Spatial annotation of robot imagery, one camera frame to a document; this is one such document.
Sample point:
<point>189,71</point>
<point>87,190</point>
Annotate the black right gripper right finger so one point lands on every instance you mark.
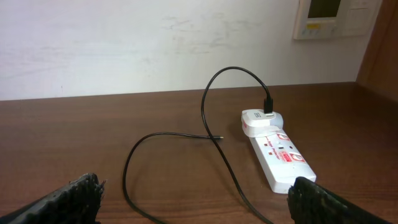
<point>310,203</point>

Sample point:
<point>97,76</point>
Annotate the brown wooden side panel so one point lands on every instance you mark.
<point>378,71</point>

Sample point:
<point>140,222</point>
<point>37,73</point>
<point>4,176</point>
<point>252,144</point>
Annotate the white USB charger plug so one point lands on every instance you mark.
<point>256,118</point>

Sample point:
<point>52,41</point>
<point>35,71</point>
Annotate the white power strip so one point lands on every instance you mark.
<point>280,160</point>

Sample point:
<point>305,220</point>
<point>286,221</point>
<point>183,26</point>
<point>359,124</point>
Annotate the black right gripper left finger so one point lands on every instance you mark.
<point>78,202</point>

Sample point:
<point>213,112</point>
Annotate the white wall control panel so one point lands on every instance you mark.
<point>327,19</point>

